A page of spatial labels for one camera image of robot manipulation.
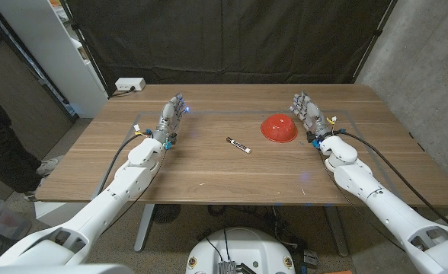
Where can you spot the white power strip box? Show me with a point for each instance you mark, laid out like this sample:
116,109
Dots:
130,83

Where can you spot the black backdrop stand pole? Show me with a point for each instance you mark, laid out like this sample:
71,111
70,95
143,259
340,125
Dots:
74,26
378,32

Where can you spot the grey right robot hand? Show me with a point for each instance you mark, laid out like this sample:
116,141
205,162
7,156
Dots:
313,116

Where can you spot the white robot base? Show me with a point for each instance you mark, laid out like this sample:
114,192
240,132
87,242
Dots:
241,251

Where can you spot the grey table leg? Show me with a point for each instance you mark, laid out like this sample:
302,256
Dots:
144,228
337,232

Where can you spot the black round floor fan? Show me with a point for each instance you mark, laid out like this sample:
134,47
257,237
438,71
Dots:
167,213

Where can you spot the red plastic bowl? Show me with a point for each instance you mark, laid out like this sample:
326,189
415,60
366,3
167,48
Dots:
279,129

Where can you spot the brown and white marker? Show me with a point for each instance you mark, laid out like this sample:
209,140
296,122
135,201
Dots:
238,145

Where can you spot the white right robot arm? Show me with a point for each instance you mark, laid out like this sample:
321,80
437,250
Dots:
391,213

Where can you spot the white cabinet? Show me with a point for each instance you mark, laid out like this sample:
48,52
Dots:
56,57

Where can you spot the grey sneaker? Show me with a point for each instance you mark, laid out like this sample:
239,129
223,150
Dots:
30,196
48,166

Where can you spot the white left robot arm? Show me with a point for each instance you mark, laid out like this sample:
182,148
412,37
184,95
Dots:
106,201

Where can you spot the clear plastic storage bin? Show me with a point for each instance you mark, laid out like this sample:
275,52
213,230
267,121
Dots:
3,222

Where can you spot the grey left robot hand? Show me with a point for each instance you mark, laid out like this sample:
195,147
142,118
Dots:
168,118

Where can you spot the black backdrop curtain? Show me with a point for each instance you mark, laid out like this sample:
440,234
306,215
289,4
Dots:
228,38

